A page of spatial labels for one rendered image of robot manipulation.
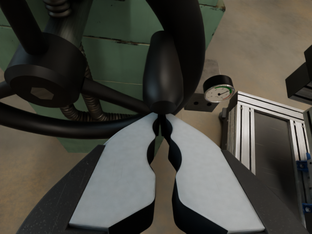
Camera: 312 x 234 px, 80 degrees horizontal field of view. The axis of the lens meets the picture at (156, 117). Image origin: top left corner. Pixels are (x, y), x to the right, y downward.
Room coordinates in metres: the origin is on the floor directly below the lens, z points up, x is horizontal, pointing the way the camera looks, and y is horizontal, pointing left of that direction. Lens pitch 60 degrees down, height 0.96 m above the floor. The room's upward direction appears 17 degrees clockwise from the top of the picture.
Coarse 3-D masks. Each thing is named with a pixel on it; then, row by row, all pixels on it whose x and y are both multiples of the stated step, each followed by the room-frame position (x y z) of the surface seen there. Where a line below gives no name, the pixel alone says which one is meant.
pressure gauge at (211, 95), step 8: (208, 80) 0.29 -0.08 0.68; (216, 80) 0.28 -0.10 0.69; (224, 80) 0.29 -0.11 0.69; (208, 88) 0.27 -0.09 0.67; (216, 88) 0.27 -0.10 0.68; (224, 88) 0.28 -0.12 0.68; (232, 88) 0.28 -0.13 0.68; (208, 96) 0.27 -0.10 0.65; (216, 96) 0.28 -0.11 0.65; (224, 96) 0.28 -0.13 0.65; (232, 96) 0.28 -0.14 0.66
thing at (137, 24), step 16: (32, 0) 0.25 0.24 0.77; (96, 0) 0.27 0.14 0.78; (112, 0) 0.28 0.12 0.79; (128, 0) 0.28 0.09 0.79; (144, 0) 0.29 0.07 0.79; (0, 16) 0.23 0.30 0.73; (48, 16) 0.25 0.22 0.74; (96, 16) 0.27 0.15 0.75; (112, 16) 0.28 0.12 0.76; (128, 16) 0.28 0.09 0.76; (144, 16) 0.29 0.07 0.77; (208, 16) 0.32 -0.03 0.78; (96, 32) 0.27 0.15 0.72; (112, 32) 0.28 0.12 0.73; (128, 32) 0.29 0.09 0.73; (144, 32) 0.29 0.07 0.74; (208, 32) 0.32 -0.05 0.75
